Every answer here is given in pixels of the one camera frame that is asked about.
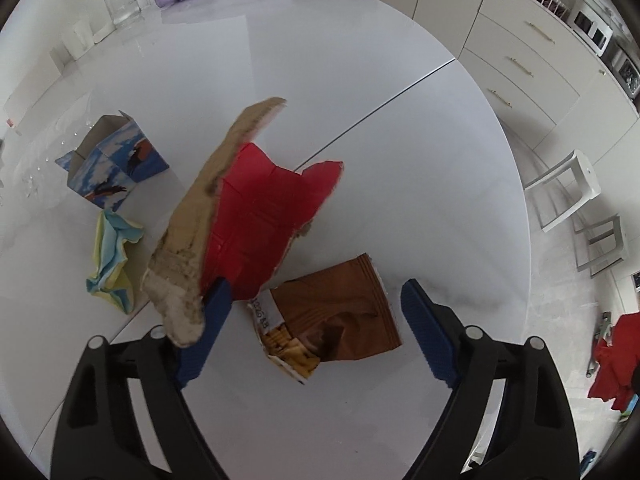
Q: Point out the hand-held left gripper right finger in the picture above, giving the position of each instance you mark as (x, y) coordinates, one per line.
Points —
(425, 330)

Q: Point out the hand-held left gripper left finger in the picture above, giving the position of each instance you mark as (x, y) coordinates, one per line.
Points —
(207, 330)

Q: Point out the torn red cardboard piece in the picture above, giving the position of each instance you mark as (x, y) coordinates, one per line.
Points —
(250, 210)

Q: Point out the brown snack bag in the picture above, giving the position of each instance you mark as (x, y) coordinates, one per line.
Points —
(335, 305)

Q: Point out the yellow and blue crumpled paper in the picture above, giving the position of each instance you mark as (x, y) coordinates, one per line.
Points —
(112, 260)

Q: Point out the blue printed carton box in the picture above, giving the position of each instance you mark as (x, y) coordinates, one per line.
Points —
(130, 160)

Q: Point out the grey stool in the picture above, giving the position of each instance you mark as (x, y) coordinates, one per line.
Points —
(607, 227)

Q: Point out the white stool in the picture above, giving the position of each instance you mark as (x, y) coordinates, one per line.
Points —
(582, 170)

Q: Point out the clear plastic tray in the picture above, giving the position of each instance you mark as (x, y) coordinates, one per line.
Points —
(40, 160)

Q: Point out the white folded card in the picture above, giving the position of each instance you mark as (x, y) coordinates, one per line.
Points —
(35, 85)

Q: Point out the beige drawer cabinet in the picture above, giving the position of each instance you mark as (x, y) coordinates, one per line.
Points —
(525, 45)

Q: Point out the white mug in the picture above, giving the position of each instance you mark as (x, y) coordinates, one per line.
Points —
(77, 40)

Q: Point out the silver countertop appliance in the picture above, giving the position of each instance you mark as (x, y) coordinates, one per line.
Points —
(627, 72)

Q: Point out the wide clear glass tumbler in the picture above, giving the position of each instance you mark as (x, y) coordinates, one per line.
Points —
(125, 5)

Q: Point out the white countertop oven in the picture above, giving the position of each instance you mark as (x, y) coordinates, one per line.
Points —
(592, 27)

